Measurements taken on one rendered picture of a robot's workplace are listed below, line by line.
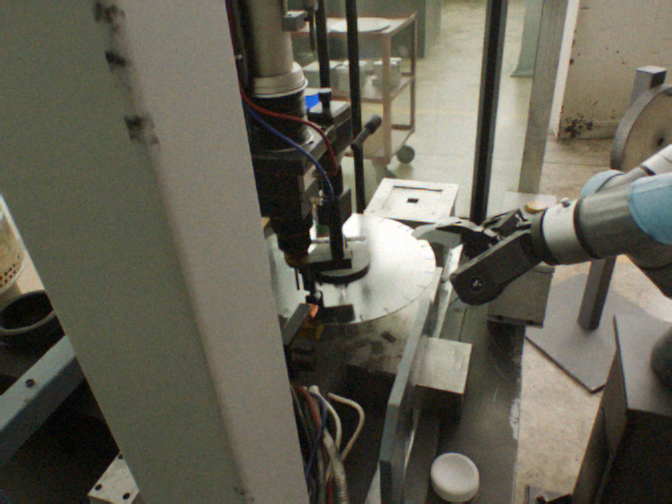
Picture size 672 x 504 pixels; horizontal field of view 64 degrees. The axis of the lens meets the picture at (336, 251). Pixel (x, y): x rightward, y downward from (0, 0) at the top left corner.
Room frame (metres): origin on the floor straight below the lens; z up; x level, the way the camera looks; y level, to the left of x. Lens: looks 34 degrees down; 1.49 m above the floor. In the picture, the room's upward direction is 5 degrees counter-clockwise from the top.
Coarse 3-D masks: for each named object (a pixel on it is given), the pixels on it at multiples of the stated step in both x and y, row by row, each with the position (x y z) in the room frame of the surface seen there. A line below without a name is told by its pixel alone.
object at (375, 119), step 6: (372, 114) 0.74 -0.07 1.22; (378, 114) 0.74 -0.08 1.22; (372, 120) 0.72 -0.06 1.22; (378, 120) 0.73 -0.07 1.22; (366, 126) 0.72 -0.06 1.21; (372, 126) 0.71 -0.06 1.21; (378, 126) 0.72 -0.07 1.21; (360, 132) 0.71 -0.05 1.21; (366, 132) 0.70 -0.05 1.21; (372, 132) 0.71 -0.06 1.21; (360, 138) 0.69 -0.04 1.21; (366, 138) 0.70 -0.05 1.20; (354, 144) 0.68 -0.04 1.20; (360, 144) 0.68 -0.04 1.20; (354, 150) 0.68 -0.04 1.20
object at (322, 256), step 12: (336, 240) 0.69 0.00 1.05; (324, 252) 0.71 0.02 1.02; (336, 252) 0.69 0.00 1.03; (348, 252) 0.70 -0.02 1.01; (312, 264) 0.68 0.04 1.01; (324, 264) 0.68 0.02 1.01; (336, 264) 0.68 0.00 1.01; (348, 264) 0.68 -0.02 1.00; (312, 276) 0.68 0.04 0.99; (312, 288) 0.68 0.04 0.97
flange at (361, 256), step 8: (320, 248) 0.80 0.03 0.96; (328, 248) 0.78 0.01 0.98; (352, 248) 0.79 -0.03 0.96; (360, 248) 0.79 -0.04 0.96; (352, 256) 0.77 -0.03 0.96; (360, 256) 0.77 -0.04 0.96; (368, 256) 0.77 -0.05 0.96; (352, 264) 0.75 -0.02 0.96; (360, 264) 0.74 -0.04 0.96; (368, 264) 0.75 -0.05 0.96; (328, 272) 0.73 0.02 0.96; (336, 272) 0.73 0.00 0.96; (344, 272) 0.73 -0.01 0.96; (352, 272) 0.72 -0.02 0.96; (360, 272) 0.73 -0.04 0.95
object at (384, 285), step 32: (352, 224) 0.89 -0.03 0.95; (384, 224) 0.88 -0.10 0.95; (384, 256) 0.78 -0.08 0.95; (416, 256) 0.77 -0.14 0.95; (288, 288) 0.71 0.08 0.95; (320, 288) 0.70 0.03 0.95; (352, 288) 0.69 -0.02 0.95; (384, 288) 0.69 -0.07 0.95; (416, 288) 0.68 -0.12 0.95; (320, 320) 0.62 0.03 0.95; (352, 320) 0.61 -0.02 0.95
